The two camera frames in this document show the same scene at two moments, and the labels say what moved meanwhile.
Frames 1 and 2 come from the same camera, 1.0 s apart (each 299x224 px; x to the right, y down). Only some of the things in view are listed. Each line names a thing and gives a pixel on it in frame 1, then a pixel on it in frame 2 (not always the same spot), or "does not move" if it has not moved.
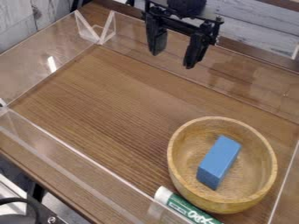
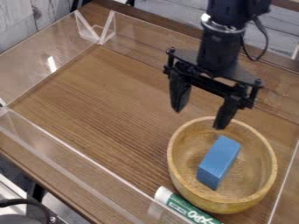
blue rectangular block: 218,161 does not move
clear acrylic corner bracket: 97,33 does not move
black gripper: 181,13 → 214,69
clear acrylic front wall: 62,173 does not move
